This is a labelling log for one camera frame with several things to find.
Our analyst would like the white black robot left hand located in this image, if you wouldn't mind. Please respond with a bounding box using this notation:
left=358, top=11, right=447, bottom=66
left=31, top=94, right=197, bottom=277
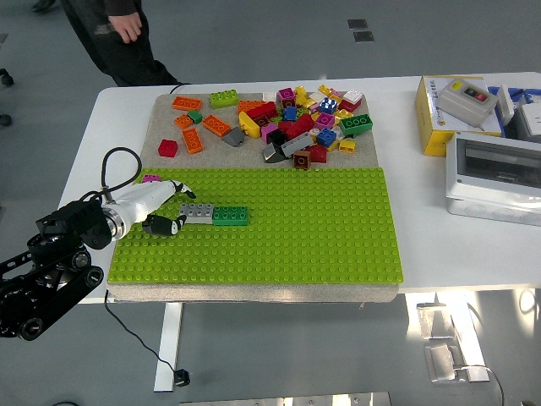
left=112, top=179, right=198, bottom=237

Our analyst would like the person's left hand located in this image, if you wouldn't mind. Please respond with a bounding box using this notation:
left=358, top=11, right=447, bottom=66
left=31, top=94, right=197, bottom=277
left=108, top=10, right=143, bottom=43

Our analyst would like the light grey toy brick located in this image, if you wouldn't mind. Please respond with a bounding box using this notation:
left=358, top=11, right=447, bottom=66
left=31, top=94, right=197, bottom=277
left=178, top=203, right=215, bottom=225

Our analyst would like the dark green round-hole brick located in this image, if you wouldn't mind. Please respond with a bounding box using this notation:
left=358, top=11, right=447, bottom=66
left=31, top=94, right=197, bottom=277
left=339, top=113, right=374, bottom=137

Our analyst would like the red four-stud brick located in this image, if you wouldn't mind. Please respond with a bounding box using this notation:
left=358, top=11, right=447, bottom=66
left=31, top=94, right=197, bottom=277
left=157, top=139, right=179, bottom=159

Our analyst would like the dark green eight-stud brick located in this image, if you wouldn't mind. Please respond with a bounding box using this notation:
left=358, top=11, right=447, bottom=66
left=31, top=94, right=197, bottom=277
left=211, top=206, right=249, bottom=228

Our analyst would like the grey sloped roof brick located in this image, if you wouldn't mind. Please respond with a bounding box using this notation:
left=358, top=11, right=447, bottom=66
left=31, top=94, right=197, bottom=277
left=222, top=128, right=247, bottom=148

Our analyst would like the lime green eight-stud brick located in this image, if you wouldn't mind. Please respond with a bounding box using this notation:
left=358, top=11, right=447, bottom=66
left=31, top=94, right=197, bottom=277
left=210, top=90, right=239, bottom=110

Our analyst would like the yellow curved brick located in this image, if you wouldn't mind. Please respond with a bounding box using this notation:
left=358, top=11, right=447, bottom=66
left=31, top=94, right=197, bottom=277
left=238, top=111, right=261, bottom=139

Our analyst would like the dark grey roof brick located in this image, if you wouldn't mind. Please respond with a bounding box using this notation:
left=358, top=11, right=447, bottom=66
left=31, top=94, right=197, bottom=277
left=261, top=142, right=287, bottom=165

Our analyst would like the red long brick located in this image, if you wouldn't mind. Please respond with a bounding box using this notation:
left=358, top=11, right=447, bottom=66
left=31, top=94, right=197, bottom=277
left=246, top=101, right=279, bottom=127

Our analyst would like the lime green studded baseplate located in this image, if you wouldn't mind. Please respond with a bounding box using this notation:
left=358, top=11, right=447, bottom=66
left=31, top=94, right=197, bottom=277
left=107, top=167, right=404, bottom=285

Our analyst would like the grey long sloped brick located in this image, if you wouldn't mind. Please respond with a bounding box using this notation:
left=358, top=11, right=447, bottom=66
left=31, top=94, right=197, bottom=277
left=280, top=131, right=314, bottom=158

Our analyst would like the magenta square brick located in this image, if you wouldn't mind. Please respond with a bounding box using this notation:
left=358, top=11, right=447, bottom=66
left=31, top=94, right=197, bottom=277
left=276, top=87, right=297, bottom=110

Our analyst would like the red large brick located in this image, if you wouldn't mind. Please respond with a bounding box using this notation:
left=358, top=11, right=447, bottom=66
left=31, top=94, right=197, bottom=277
left=278, top=113, right=316, bottom=140

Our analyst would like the dark red square brick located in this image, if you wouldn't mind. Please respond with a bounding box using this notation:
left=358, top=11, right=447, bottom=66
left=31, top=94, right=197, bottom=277
left=305, top=144, right=329, bottom=164

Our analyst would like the yellow stacked brick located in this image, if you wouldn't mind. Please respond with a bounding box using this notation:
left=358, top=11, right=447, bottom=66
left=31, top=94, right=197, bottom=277
left=294, top=85, right=314, bottom=107

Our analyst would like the blue four-stud brick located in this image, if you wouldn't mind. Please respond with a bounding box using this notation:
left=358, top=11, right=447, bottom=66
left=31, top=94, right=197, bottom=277
left=315, top=127, right=338, bottom=148

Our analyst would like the white topped red brick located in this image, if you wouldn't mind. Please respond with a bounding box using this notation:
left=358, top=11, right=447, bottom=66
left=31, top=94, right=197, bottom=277
left=340, top=89, right=363, bottom=113

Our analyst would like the silver metal plate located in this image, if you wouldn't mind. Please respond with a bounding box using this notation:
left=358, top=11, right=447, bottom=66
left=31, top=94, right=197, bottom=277
left=179, top=391, right=392, bottom=406

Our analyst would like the person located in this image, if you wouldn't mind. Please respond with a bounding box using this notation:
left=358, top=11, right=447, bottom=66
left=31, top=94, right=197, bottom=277
left=32, top=0, right=187, bottom=88

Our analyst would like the grey-brown mat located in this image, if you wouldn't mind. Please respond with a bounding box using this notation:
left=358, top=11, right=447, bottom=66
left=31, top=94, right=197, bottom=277
left=104, top=92, right=401, bottom=305

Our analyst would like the white table leg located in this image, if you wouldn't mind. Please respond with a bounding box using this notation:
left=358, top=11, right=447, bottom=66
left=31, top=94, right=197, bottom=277
left=153, top=302, right=183, bottom=393
left=403, top=291, right=491, bottom=384

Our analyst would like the yellow cardboard box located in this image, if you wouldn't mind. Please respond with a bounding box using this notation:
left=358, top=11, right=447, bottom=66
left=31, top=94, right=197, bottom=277
left=413, top=75, right=504, bottom=157

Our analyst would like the shiny metal floor box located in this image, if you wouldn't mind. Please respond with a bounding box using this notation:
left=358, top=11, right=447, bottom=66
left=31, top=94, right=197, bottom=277
left=424, top=343, right=462, bottom=384
left=416, top=302, right=456, bottom=339

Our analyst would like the blue cardboard box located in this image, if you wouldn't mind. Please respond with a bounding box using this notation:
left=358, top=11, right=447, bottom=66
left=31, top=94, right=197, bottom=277
left=485, top=85, right=541, bottom=139

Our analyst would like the white upright plastic part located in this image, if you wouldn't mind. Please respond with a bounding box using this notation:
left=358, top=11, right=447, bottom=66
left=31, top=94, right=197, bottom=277
left=495, top=84, right=516, bottom=127

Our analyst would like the black plug with cord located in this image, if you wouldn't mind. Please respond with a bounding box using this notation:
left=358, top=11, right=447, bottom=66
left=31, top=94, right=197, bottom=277
left=103, top=290, right=192, bottom=388

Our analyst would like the white electrical enclosure box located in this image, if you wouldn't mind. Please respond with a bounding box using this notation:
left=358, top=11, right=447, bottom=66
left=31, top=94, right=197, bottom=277
left=444, top=130, right=541, bottom=228

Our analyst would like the grey push-button switch box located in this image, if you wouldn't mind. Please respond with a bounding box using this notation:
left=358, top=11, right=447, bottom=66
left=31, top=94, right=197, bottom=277
left=435, top=78, right=499, bottom=131

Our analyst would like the white wall socket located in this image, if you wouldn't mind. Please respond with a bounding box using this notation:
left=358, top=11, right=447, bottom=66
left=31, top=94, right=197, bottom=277
left=517, top=102, right=541, bottom=137

